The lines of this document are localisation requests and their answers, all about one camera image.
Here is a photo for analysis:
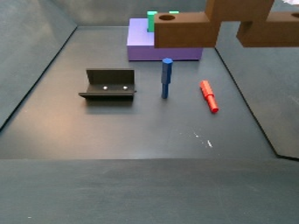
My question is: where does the green block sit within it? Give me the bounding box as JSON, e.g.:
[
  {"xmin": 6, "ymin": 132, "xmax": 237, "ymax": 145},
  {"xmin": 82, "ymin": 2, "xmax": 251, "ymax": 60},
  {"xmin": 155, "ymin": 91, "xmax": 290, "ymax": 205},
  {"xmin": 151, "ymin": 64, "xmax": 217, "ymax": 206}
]
[{"xmin": 147, "ymin": 10, "xmax": 179, "ymax": 32}]

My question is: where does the blue hexagonal peg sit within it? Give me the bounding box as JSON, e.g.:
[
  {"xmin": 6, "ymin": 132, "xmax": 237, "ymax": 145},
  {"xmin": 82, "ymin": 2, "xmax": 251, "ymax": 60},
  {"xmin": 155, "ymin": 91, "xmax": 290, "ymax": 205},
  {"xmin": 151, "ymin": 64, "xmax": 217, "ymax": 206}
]
[{"xmin": 162, "ymin": 58, "xmax": 174, "ymax": 99}]

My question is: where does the black angled bracket holder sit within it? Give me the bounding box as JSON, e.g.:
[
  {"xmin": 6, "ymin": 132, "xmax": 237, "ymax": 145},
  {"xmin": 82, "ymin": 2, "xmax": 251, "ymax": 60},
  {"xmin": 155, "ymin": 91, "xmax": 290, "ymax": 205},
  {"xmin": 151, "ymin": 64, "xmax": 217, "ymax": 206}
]
[{"xmin": 79, "ymin": 68, "xmax": 137, "ymax": 100}]

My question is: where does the brown block with holes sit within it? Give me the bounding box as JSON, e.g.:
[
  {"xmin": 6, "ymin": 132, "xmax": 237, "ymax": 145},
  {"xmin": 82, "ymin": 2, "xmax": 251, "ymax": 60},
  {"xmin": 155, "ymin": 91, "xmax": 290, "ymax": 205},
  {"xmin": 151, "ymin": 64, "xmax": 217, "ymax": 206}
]
[{"xmin": 154, "ymin": 0, "xmax": 299, "ymax": 48}]

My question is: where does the red hexagonal peg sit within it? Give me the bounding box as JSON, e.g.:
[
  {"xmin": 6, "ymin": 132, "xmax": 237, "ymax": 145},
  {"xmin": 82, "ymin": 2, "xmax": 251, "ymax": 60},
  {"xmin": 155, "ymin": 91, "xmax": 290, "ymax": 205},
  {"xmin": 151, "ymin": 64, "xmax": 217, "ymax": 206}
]
[{"xmin": 201, "ymin": 80, "xmax": 219, "ymax": 113}]

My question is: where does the purple base board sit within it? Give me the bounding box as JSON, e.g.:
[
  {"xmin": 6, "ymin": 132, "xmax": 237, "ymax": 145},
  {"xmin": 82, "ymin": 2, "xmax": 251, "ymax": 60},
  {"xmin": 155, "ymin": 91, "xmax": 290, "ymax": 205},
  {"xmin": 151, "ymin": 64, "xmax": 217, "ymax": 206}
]
[{"xmin": 126, "ymin": 17, "xmax": 205, "ymax": 62}]

